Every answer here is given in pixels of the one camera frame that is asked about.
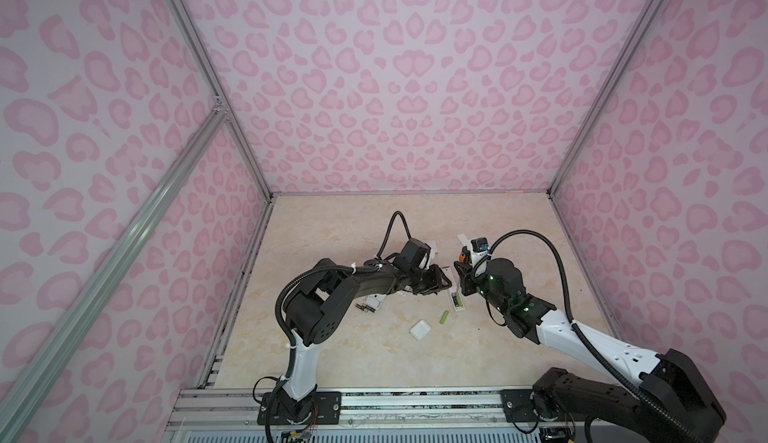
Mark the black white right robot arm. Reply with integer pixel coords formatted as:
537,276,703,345
454,251,727,442

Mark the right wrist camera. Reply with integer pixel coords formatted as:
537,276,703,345
468,237,489,265

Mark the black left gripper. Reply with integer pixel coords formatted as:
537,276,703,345
407,264,454,295

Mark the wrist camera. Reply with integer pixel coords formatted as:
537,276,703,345
393,238,432,272
468,237,489,265

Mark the aluminium corner frame post right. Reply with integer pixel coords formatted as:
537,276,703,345
547,0,669,200

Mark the long white slim cover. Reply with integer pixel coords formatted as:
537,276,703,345
457,234,472,249

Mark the white air conditioner remote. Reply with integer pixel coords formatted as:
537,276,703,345
364,294,386,312

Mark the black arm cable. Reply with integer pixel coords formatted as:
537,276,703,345
376,210,414,261
488,229,709,443

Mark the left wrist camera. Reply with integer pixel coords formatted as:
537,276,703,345
393,238,432,272

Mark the aluminium corner frame post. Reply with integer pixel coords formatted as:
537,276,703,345
547,0,669,200
165,0,273,203

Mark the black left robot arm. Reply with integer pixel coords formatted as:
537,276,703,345
275,258,452,401

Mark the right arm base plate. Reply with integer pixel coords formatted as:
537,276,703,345
499,387,586,425

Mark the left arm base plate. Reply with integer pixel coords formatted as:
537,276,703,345
257,390,342,426

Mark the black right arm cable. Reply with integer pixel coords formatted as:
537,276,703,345
488,229,709,443

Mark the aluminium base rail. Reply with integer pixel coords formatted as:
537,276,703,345
161,382,691,443

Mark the aluminium corner frame post left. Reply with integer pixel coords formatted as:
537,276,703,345
165,0,273,203

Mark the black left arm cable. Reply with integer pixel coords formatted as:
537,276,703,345
376,210,414,261

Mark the slim white remote with display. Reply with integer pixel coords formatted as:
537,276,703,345
450,290,465,312

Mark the aluminium diagonal frame bar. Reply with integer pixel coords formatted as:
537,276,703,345
1,105,229,442

